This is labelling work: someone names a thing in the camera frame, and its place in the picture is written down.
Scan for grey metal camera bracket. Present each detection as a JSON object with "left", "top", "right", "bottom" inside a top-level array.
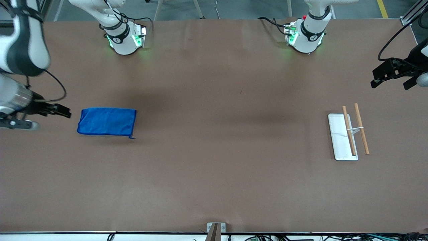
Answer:
[{"left": 206, "top": 222, "right": 226, "bottom": 241}]

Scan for black base cable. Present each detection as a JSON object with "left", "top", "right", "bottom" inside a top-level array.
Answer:
[
  {"left": 104, "top": 0, "right": 153, "bottom": 34},
  {"left": 257, "top": 17, "right": 289, "bottom": 36}
]

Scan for black right base cable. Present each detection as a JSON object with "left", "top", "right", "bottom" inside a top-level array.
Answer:
[{"left": 104, "top": 0, "right": 153, "bottom": 34}]

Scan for tangled cable bundle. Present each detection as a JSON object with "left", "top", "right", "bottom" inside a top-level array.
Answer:
[{"left": 244, "top": 233, "right": 428, "bottom": 241}]

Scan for black left base cable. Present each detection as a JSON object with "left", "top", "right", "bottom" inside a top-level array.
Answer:
[{"left": 257, "top": 17, "right": 289, "bottom": 36}]

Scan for blue microfiber towel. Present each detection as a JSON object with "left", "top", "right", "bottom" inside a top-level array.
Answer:
[{"left": 77, "top": 107, "right": 137, "bottom": 140}]

